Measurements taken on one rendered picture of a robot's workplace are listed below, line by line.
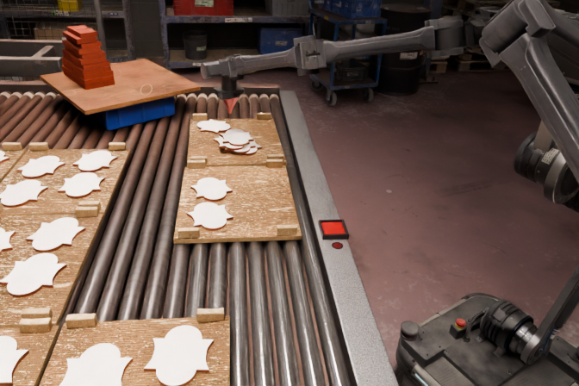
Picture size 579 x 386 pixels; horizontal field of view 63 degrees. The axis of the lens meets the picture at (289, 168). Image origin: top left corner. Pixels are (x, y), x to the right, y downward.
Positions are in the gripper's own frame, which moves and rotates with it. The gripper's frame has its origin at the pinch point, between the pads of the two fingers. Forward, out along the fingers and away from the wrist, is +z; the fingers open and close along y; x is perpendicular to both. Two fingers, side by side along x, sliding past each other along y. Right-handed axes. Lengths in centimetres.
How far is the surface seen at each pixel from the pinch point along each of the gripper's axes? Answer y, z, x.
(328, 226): 0, 10, -67
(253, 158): -0.6, 10.2, -21.4
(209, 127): -4.9, 9.6, 8.4
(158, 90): -16.6, 0.5, 33.6
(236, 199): -17.9, 9.6, -42.9
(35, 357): -78, 8, -77
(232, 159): -7.8, 10.1, -18.6
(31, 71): -58, 9, 104
